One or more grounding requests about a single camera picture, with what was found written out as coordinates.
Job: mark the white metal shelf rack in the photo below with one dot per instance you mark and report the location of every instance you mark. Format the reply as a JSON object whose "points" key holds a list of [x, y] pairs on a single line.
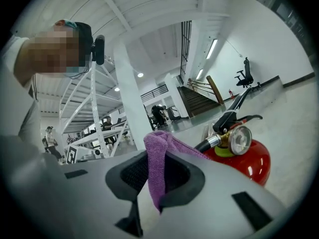
{"points": [[93, 103]]}

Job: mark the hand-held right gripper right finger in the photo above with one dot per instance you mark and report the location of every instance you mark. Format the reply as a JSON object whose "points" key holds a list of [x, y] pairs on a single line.
{"points": [[216, 208]]}

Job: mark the black barred gate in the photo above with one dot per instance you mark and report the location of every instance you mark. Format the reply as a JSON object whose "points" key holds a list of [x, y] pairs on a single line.
{"points": [[185, 51]]}

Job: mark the person's head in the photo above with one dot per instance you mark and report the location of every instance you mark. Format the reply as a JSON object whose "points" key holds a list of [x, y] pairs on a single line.
{"points": [[49, 53]]}

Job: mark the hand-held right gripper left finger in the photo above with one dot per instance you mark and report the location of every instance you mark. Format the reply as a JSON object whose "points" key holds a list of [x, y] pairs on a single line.
{"points": [[74, 195]]}

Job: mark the black balcony railing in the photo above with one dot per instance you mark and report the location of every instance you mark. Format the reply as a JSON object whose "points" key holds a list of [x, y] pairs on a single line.
{"points": [[153, 92]]}

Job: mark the dark wooden staircase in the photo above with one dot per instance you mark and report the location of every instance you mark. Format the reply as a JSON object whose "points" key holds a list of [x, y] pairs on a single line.
{"points": [[199, 101]]}

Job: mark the long ceiling tube light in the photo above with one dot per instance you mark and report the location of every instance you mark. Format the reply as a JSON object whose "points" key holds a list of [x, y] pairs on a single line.
{"points": [[199, 74], [211, 48]]}

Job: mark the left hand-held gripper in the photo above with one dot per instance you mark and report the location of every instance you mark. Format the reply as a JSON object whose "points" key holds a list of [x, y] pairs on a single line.
{"points": [[72, 154]]}

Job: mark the black head camera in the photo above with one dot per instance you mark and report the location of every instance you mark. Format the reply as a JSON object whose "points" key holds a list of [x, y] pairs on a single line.
{"points": [[99, 50]]}

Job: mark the white square pillar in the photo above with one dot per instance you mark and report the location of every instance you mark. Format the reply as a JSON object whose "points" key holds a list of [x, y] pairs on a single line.
{"points": [[132, 96]]}

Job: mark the black office chair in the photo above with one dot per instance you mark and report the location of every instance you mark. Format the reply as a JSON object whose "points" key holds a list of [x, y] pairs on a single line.
{"points": [[245, 76]]}

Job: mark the person's white shirt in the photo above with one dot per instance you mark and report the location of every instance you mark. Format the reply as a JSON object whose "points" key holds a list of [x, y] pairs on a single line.
{"points": [[15, 108]]}

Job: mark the purple cloth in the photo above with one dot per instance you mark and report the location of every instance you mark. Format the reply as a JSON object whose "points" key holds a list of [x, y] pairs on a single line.
{"points": [[157, 163]]}

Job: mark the round ceiling light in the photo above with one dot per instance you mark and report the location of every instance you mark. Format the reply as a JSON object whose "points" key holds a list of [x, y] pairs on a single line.
{"points": [[140, 75], [117, 89]]}

